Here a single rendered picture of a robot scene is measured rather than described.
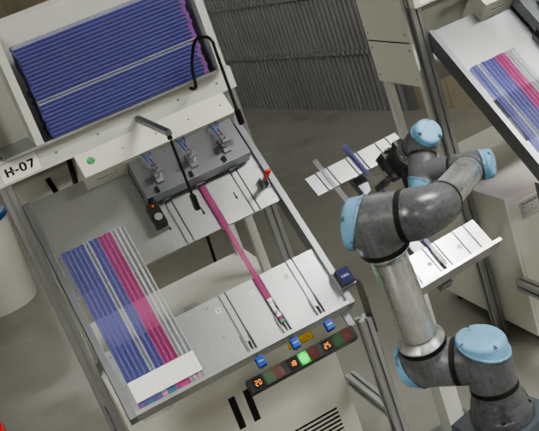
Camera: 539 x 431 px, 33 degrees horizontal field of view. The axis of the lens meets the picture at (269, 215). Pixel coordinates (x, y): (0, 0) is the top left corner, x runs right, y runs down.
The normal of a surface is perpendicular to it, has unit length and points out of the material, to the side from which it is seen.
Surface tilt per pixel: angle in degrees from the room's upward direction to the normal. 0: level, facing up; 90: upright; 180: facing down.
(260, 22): 90
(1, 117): 90
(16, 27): 90
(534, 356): 0
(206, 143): 47
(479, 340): 8
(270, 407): 90
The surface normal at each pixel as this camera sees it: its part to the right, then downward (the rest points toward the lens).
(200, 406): 0.39, 0.22
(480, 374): -0.36, 0.45
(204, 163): 0.07, -0.44
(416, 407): -0.32, -0.88
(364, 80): -0.75, 0.46
